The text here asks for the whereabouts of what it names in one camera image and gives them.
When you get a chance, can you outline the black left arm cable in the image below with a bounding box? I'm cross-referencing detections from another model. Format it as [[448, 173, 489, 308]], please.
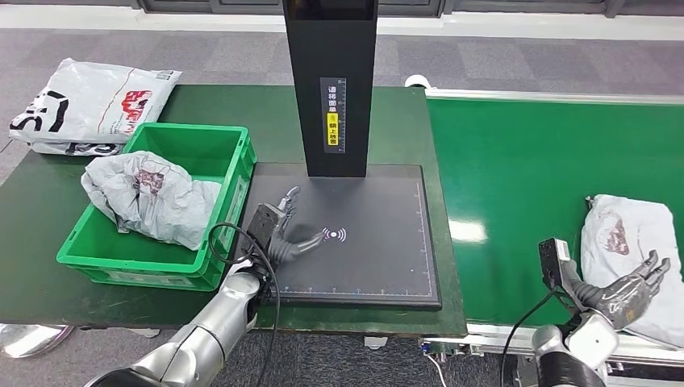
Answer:
[[206, 222, 282, 387]]

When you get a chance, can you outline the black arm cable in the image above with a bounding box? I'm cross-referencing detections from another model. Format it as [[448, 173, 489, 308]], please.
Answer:
[[499, 288, 560, 387], [206, 222, 282, 387]]

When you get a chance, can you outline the grey parcel bag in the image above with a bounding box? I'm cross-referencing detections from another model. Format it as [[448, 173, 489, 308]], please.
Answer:
[[81, 150, 223, 252], [579, 193, 684, 349]]

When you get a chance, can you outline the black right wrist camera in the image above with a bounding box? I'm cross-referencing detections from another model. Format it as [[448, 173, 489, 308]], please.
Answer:
[[538, 237, 575, 293]]

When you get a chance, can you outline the black inbound scanner machine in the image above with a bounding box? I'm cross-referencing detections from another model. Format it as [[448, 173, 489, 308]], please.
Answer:
[[227, 0, 444, 312]]

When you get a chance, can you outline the shiny silver round base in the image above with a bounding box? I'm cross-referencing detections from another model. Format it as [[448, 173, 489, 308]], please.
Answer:
[[0, 322, 76, 358]]

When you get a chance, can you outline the aluminium conveyor frame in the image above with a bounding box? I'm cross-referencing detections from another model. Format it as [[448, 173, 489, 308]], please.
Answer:
[[419, 86, 684, 387]]

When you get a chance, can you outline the green plastic crate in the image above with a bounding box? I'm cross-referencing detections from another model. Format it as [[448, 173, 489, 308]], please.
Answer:
[[56, 123, 259, 293]]

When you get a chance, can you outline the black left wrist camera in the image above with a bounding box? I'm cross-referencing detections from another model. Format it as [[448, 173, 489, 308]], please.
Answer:
[[246, 202, 282, 252]]

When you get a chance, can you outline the thin white cable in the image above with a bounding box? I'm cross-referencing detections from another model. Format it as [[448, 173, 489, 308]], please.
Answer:
[[425, 352, 448, 387]]

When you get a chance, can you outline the white bag black red print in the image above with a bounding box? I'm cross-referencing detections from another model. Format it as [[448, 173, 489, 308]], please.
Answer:
[[9, 57, 183, 144]]

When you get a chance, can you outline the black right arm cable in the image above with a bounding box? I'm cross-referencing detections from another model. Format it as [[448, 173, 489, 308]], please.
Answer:
[[499, 288, 560, 387]]

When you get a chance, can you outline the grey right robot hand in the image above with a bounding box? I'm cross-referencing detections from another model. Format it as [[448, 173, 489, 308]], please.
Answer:
[[586, 250, 672, 331]]

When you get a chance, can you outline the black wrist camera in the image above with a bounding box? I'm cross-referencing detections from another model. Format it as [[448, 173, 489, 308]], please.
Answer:
[[246, 202, 282, 252], [538, 237, 575, 293]]

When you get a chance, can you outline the green conveyor belt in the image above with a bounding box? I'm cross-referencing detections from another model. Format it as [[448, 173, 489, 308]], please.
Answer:
[[426, 98, 684, 335]]

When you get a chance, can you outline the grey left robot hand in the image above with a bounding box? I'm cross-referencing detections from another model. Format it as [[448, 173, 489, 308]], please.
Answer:
[[265, 185, 328, 265]]

